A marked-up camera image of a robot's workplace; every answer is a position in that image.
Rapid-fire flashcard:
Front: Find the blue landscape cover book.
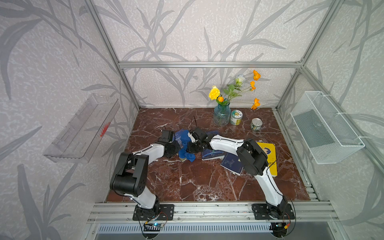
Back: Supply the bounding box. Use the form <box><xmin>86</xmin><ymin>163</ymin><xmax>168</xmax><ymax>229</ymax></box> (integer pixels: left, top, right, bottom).
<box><xmin>175</xmin><ymin>129</ymin><xmax>191</xmax><ymax>149</ymax></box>

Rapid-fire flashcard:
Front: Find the blue Little Prince book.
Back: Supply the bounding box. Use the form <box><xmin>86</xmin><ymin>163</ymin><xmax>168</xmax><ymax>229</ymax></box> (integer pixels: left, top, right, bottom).
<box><xmin>202</xmin><ymin>149</ymin><xmax>226</xmax><ymax>161</ymax></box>

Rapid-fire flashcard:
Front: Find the blue cleaning cloth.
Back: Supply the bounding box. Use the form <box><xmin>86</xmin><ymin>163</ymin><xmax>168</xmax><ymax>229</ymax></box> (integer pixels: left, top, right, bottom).
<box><xmin>178</xmin><ymin>142</ymin><xmax>196</xmax><ymax>163</ymax></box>

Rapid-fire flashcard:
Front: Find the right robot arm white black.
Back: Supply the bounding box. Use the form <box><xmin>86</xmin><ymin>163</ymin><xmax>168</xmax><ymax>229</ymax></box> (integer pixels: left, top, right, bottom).
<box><xmin>187</xmin><ymin>128</ymin><xmax>288</xmax><ymax>219</ymax></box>

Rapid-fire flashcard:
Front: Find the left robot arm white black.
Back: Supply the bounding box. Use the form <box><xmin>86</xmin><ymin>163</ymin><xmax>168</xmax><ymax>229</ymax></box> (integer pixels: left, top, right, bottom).
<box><xmin>110</xmin><ymin>130</ymin><xmax>181</xmax><ymax>211</ymax></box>

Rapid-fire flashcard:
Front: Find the dark navy book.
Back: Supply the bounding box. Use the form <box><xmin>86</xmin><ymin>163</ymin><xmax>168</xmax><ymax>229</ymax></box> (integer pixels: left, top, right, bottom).
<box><xmin>221</xmin><ymin>153</ymin><xmax>244</xmax><ymax>176</ymax></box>

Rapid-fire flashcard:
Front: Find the yellow cover book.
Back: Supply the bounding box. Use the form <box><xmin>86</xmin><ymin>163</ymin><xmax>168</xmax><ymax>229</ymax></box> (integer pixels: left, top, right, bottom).
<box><xmin>258</xmin><ymin>142</ymin><xmax>278</xmax><ymax>177</ymax></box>

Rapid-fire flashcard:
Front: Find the glass vase with flowers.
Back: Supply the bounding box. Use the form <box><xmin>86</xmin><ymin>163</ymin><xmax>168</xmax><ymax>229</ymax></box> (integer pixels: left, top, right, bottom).
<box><xmin>209</xmin><ymin>70</ymin><xmax>261</xmax><ymax>126</ymax></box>

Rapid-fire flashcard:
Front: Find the green labelled tin can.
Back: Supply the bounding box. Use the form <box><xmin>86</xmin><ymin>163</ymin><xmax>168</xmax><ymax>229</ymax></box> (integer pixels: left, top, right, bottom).
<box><xmin>230</xmin><ymin>110</ymin><xmax>243</xmax><ymax>126</ymax></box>

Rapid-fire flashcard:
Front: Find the open silver tin can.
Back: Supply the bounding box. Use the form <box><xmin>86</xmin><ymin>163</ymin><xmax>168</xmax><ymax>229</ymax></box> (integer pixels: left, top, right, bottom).
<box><xmin>251</xmin><ymin>118</ymin><xmax>263</xmax><ymax>131</ymax></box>

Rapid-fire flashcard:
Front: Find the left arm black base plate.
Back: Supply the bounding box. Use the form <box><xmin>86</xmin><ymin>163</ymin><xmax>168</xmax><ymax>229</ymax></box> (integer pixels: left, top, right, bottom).
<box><xmin>133</xmin><ymin>204</ymin><xmax>175</xmax><ymax>222</ymax></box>

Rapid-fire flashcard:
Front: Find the clear plastic wall shelf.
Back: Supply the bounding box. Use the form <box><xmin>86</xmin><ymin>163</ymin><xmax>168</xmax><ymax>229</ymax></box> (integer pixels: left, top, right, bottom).
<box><xmin>43</xmin><ymin>94</ymin><xmax>121</xmax><ymax>164</ymax></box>

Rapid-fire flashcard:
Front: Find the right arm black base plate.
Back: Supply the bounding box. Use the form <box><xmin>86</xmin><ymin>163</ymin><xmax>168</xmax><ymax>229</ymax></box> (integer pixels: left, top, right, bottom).
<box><xmin>252</xmin><ymin>204</ymin><xmax>296</xmax><ymax>221</ymax></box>

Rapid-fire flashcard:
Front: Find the white wire mesh basket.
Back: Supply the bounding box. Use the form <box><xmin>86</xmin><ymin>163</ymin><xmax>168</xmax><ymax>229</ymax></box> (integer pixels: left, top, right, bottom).
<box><xmin>291</xmin><ymin>91</ymin><xmax>365</xmax><ymax>165</ymax></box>

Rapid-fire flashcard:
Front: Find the aluminium front rail frame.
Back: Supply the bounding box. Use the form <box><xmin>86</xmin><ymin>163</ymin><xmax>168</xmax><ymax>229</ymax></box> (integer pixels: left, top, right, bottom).
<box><xmin>87</xmin><ymin>202</ymin><xmax>339</xmax><ymax>224</ymax></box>

